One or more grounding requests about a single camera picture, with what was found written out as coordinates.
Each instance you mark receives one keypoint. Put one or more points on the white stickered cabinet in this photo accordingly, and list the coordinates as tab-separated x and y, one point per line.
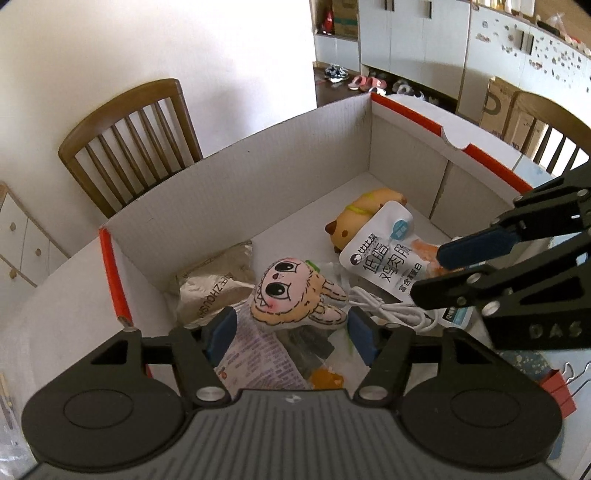
531	50

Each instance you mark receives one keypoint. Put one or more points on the red binder clip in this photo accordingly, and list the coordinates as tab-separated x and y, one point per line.
561	387

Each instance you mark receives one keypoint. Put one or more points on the yellow capybara plush toy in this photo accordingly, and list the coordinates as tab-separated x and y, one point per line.
355	217

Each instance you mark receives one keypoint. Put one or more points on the grey slippers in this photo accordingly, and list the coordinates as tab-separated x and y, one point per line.
406	88

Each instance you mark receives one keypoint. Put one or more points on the white food pouch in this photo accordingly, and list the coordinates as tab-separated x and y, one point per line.
383	258

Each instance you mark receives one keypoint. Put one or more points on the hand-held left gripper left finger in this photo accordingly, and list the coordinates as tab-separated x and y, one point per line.
221	333

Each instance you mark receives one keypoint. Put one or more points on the brown wooden chair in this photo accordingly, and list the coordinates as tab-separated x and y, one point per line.
554	108
138	99

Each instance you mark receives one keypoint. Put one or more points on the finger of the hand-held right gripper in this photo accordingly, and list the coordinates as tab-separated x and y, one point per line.
475	247
443	288

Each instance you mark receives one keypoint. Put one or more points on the large cardboard box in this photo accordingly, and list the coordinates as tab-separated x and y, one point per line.
498	106

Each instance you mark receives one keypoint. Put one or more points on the red cardboard box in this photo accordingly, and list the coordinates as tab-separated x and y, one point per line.
231	184

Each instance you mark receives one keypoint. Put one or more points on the silver foil snack packet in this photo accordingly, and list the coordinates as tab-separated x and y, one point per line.
207	286

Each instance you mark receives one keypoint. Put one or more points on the dark sneakers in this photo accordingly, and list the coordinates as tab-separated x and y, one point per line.
334	73

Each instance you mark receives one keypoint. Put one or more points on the cartoon face plush doll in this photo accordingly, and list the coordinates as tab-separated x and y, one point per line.
286	295

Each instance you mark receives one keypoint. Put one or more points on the pink slippers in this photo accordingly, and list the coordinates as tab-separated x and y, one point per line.
367	83

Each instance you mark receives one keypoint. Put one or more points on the white drawer cabinet wooden top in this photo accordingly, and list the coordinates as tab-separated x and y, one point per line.
27	240

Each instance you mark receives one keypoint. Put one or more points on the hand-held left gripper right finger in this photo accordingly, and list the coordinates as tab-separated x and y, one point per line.
362	338

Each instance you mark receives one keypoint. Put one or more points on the clear printed snack bag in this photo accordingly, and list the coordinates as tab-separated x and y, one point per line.
258	350

